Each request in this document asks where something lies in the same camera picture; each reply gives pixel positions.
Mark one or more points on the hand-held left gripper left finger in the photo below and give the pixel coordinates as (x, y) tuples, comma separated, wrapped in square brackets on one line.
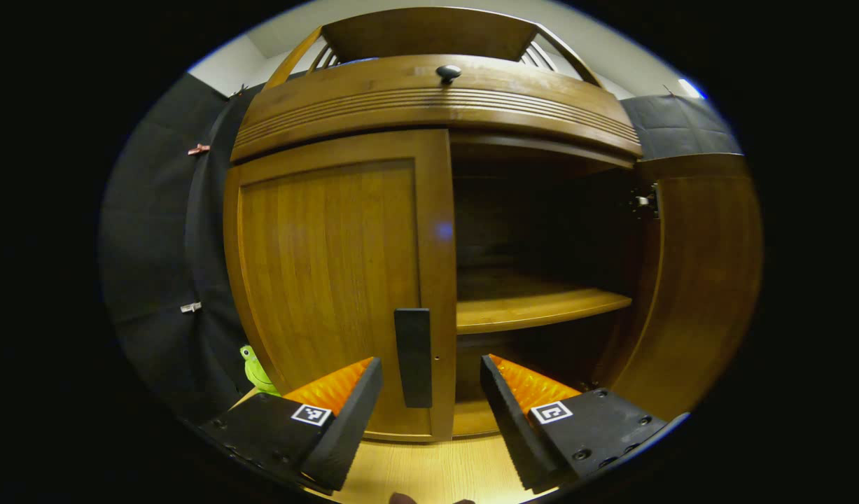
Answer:
[(345, 427)]

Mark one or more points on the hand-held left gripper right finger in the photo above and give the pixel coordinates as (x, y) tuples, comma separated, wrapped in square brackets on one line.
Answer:
[(513, 427)]

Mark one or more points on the wooden cabinet door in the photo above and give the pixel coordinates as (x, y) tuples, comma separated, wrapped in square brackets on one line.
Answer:
[(702, 280), (317, 266)]

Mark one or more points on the wooden double-door shoe cabinet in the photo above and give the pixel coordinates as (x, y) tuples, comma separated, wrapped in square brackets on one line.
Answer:
[(429, 31)]

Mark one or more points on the metal door hinge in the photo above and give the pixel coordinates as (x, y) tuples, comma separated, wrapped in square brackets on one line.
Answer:
[(644, 201)]

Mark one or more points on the wooden cabinet drawer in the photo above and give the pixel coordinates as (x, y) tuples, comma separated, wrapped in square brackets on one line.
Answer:
[(373, 91)]

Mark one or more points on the green toy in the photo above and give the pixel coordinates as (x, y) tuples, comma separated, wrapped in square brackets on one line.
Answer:
[(257, 374)]

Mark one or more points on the wooden inner shelf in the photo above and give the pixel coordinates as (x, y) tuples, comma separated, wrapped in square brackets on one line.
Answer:
[(527, 311)]

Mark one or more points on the white clip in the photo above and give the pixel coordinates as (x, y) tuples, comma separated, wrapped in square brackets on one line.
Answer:
[(190, 307)]

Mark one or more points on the black backdrop cloth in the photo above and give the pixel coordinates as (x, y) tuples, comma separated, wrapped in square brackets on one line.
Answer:
[(149, 245)]

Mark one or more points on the red clip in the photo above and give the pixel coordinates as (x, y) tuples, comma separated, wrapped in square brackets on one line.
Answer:
[(199, 149)]

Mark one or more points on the black round drawer knob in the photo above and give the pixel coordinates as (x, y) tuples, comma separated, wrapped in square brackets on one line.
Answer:
[(449, 72)]

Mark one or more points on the small ceiling light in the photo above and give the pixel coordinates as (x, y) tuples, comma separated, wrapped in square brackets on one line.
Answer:
[(690, 89)]

